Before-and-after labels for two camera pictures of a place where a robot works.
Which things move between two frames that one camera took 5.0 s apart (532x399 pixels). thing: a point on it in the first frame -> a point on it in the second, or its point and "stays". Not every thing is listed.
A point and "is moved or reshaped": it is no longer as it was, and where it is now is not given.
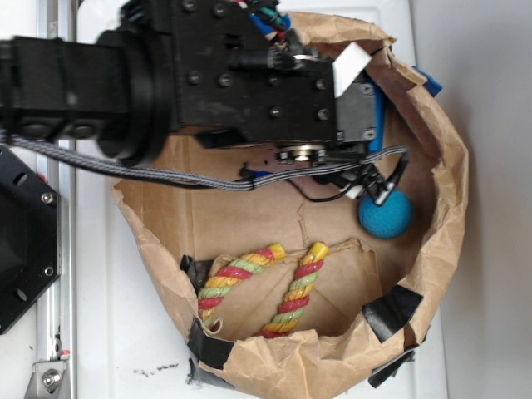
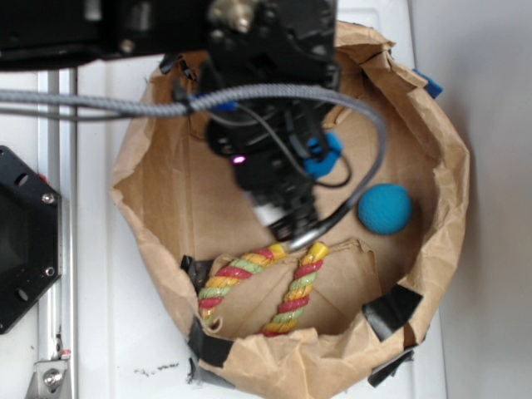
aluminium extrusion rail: [57, 308] stays
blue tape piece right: [431, 84] stays
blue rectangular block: [376, 145] is moved or reshaped
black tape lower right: [389, 312] stays
